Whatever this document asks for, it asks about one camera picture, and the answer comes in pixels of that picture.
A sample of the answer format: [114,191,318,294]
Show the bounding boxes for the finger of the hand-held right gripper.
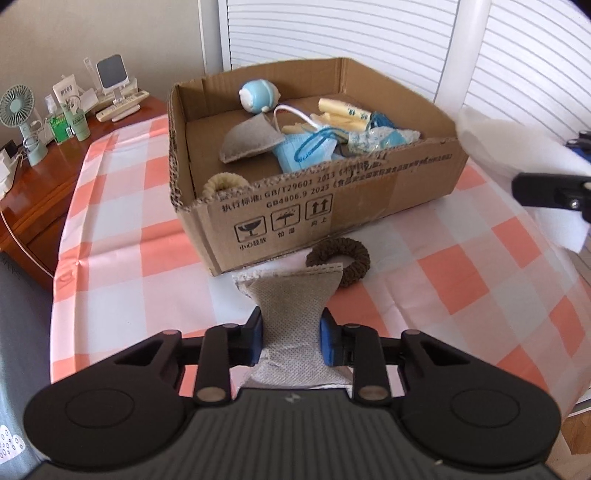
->
[564,130,591,162]
[512,172,591,214]

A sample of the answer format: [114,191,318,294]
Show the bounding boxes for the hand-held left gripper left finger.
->
[111,308,265,405]

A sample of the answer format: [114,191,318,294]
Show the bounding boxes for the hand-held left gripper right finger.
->
[320,308,467,404]

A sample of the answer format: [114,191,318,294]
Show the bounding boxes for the grey fabric sachet bag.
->
[232,264,354,388]
[219,115,286,165]

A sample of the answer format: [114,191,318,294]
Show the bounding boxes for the brown cardboard box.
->
[167,58,471,278]

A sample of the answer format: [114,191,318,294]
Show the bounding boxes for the cream hair scrunchie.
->
[202,172,252,200]

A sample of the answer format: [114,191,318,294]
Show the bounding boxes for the blue face mask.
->
[272,105,340,174]

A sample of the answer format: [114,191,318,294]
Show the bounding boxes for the brown hair scrunchie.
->
[305,239,371,288]

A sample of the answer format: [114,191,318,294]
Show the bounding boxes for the white curved pole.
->
[436,0,492,112]

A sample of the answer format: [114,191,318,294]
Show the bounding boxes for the orange white checked tablecloth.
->
[51,113,591,416]

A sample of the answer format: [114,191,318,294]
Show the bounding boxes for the cream folded cloth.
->
[283,113,352,139]

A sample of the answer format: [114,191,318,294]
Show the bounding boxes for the cream printed pouch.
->
[318,97,375,134]

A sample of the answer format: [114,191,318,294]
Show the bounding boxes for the dark grey printed cloth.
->
[0,249,58,480]

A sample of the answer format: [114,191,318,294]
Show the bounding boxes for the blue round plush toy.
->
[239,79,281,114]

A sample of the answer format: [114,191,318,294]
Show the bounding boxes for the wooden nightstand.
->
[0,95,169,291]

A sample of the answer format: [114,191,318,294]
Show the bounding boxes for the white remote control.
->
[95,90,151,117]

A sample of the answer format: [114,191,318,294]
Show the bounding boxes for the white tube green cap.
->
[52,78,92,142]

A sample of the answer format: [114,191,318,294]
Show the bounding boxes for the white louvered doors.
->
[198,0,591,153]

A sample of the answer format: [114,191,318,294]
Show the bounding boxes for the clear bottle green label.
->
[46,113,75,146]

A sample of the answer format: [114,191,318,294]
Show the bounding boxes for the white stand with dark screen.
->
[95,54,139,100]

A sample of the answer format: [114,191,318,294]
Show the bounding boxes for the green mini desk fan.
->
[0,88,49,166]

